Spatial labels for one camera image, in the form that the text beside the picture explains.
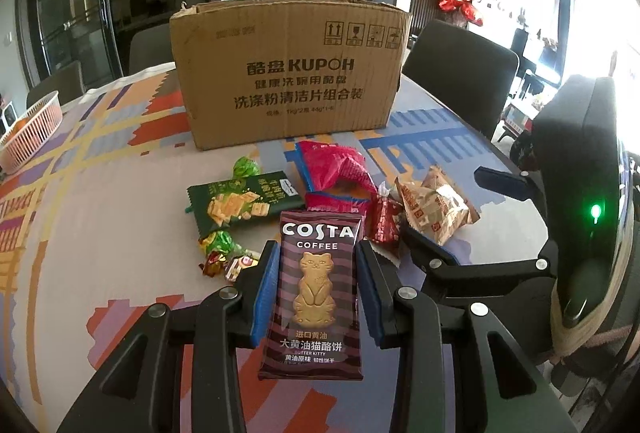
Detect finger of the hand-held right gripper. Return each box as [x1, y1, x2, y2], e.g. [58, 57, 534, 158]
[474, 166, 548, 219]
[400, 230, 558, 314]

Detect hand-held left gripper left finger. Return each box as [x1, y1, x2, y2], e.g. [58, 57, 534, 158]
[56, 240, 281, 433]

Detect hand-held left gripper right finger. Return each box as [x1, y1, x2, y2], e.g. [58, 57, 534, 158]
[352, 240, 581, 433]

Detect tan pastry packet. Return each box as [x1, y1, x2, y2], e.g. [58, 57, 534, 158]
[395, 164, 482, 246]

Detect brown cat biscuit packet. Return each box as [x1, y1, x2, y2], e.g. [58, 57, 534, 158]
[258, 209, 368, 382]

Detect small red snack packet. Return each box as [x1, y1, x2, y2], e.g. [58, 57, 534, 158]
[364, 183, 406, 259]

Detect green candy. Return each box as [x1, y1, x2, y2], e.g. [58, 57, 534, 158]
[232, 156, 262, 179]
[198, 229, 236, 256]

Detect green cracker packet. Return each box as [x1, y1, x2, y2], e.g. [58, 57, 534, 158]
[186, 170, 307, 239]

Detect pink snack bag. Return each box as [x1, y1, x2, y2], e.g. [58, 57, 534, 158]
[295, 139, 381, 214]

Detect cardboard box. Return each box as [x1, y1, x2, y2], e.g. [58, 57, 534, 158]
[169, 0, 413, 151]

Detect pink wrapped candy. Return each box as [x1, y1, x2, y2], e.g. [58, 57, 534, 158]
[224, 250, 261, 283]

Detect red gold wrapped candy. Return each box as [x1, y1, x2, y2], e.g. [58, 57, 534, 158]
[200, 250, 226, 279]

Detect dark dining chair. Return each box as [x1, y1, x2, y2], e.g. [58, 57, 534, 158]
[401, 19, 521, 141]
[26, 60, 86, 109]
[127, 20, 176, 76]

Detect patterned tablecloth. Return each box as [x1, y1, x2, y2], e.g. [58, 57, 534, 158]
[0, 63, 551, 433]

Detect pink plastic basket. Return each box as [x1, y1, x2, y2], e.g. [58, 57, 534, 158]
[0, 92, 64, 175]

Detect white storage rack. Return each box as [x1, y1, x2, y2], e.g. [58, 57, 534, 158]
[0, 98, 21, 131]

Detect black glass sliding door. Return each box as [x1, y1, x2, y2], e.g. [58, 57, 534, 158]
[15, 0, 221, 89]

